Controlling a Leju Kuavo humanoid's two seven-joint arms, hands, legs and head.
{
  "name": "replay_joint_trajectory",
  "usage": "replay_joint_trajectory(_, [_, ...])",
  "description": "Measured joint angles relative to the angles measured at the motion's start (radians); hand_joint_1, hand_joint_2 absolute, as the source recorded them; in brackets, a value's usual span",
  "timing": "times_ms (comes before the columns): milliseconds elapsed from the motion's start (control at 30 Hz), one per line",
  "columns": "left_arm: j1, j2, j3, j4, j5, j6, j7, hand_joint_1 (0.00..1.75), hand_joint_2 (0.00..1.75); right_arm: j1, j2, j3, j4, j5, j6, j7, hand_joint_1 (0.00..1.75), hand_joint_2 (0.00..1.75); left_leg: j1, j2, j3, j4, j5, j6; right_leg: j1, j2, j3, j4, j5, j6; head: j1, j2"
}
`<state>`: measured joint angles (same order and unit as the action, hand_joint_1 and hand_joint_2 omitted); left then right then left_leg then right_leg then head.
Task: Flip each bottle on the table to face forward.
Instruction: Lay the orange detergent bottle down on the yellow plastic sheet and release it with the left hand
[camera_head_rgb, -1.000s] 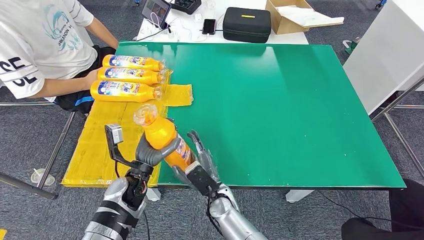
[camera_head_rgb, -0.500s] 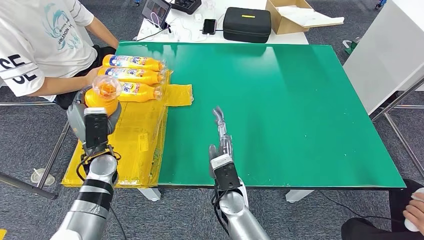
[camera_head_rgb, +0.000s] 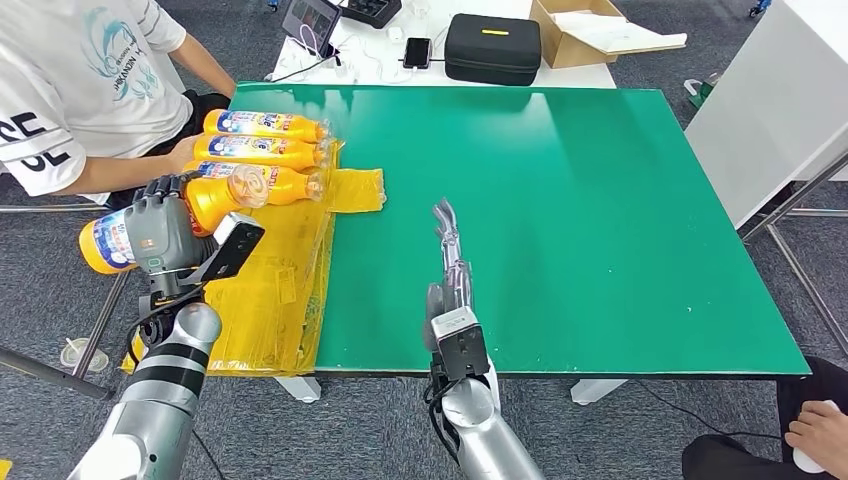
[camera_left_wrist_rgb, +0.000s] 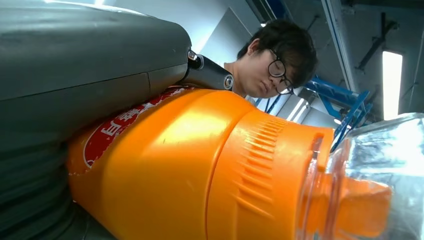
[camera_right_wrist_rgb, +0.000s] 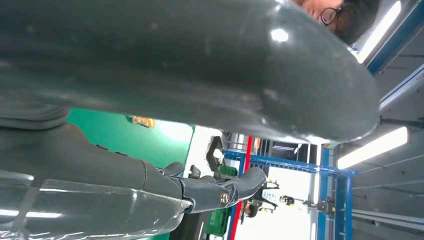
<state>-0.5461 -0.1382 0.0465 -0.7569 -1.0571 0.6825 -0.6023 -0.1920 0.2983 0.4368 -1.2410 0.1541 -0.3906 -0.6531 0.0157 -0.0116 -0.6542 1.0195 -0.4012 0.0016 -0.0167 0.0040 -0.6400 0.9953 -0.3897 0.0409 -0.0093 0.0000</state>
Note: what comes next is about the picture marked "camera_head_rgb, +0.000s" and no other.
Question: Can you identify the black floor cable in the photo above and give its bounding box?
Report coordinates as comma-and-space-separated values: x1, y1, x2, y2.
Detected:
632, 382, 786, 442

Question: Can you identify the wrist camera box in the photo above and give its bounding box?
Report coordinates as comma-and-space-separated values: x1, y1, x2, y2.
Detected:
429, 305, 492, 382
148, 211, 267, 299

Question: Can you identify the brown cardboard box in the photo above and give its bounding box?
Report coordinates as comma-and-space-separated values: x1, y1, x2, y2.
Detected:
528, 0, 688, 70

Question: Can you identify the black tablet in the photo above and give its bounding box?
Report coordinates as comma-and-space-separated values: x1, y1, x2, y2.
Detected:
281, 0, 343, 61

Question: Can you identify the person's hand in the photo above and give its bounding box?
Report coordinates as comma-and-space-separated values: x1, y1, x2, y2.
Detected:
783, 400, 848, 477

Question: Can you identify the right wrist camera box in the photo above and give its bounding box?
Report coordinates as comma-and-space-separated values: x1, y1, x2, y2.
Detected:
429, 305, 492, 382

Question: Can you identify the white computer mouse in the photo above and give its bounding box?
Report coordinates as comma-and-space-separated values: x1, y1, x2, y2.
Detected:
791, 399, 841, 475

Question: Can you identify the orange detergent bottle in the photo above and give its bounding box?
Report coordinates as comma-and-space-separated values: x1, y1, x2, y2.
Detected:
182, 159, 327, 207
192, 133, 333, 172
78, 164, 271, 276
202, 108, 331, 144

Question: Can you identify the person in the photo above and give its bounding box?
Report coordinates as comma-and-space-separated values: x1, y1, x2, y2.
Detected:
0, 0, 238, 212
680, 356, 848, 480

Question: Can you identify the black smartphone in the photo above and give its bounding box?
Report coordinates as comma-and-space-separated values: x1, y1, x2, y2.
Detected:
402, 36, 433, 71

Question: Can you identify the black carrying case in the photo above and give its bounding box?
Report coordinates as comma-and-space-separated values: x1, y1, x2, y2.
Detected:
443, 13, 543, 87

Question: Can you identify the white foam sheet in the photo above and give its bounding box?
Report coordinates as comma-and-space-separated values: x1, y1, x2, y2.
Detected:
551, 11, 689, 56

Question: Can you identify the yellow taped cardboard mat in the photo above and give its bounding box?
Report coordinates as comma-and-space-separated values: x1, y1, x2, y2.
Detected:
119, 139, 387, 379

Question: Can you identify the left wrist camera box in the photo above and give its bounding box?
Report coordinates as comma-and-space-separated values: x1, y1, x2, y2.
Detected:
148, 211, 267, 299

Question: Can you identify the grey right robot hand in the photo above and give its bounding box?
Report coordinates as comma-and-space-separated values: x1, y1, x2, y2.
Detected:
422, 197, 475, 352

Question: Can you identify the clear plastic cup lid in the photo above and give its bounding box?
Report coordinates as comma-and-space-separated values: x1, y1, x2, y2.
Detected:
59, 337, 110, 374

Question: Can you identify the green and white item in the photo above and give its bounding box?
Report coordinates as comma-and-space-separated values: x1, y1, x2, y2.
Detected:
684, 71, 720, 111

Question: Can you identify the person's right hand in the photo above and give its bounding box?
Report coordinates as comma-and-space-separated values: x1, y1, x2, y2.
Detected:
164, 134, 205, 177

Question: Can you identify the metal table frame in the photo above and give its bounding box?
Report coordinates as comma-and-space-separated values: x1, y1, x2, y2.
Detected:
738, 150, 848, 359

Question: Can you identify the black tablet cable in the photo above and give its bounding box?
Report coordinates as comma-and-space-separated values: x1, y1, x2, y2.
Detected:
271, 54, 342, 84

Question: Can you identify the white table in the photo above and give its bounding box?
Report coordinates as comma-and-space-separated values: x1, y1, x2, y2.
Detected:
268, 0, 617, 90

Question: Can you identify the black controller device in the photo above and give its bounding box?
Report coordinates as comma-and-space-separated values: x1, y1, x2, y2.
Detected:
341, 0, 403, 30

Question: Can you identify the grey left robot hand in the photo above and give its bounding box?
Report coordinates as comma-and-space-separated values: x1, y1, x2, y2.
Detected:
123, 171, 220, 274

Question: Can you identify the white power strip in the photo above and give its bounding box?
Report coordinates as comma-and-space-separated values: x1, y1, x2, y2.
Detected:
272, 38, 357, 84

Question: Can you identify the white table foot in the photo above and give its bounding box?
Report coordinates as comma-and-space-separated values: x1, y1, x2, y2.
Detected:
274, 376, 323, 405
570, 379, 628, 407

